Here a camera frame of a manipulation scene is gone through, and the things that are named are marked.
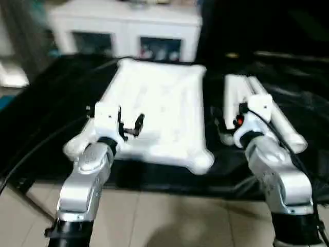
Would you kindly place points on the white plastic table top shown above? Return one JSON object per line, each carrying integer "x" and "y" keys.
{"x": 159, "y": 103}

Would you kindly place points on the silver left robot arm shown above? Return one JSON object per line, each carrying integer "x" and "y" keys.
{"x": 84, "y": 180}

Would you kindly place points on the black work mat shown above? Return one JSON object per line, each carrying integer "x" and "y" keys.
{"x": 64, "y": 103}

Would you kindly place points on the white glass door cabinet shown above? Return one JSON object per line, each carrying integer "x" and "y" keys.
{"x": 123, "y": 28}

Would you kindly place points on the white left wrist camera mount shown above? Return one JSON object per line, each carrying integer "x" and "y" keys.
{"x": 106, "y": 115}

